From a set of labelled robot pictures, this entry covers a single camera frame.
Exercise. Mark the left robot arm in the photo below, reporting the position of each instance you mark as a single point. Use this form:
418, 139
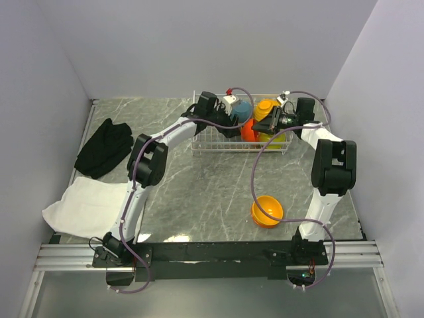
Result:
148, 159

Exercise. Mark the black base frame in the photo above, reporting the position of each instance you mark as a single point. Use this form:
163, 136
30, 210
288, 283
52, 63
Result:
197, 260

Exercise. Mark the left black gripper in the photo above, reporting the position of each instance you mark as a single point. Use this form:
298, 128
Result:
229, 132

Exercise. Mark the white wire dish rack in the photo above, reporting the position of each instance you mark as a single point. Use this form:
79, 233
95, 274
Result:
211, 140

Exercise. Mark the large orange bowl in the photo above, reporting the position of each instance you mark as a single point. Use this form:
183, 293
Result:
263, 108

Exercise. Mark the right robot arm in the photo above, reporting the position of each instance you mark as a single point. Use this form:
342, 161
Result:
333, 171

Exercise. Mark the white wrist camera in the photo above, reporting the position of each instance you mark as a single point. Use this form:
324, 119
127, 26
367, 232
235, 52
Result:
283, 100
230, 101

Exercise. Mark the aluminium rail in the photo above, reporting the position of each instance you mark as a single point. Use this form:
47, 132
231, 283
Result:
79, 257

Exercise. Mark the lime green bowl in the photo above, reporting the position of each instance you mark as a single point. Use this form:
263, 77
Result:
277, 143

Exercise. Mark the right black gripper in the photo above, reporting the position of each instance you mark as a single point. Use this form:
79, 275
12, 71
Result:
267, 124

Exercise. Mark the red orange bowl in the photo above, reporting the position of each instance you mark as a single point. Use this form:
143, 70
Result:
247, 133

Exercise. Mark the right orange bowl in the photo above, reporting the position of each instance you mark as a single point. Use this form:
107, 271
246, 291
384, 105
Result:
272, 206

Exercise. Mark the black cloth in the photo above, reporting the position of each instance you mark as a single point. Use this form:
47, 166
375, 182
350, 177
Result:
108, 146

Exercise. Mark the dark blue bowl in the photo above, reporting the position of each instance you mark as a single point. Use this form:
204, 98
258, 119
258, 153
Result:
242, 111

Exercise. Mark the white paper towel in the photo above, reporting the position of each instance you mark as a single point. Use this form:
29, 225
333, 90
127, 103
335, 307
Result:
90, 208

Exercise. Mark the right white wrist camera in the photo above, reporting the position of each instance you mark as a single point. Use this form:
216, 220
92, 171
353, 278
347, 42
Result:
283, 100

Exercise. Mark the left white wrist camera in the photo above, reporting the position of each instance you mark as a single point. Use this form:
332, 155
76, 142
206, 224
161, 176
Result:
230, 101

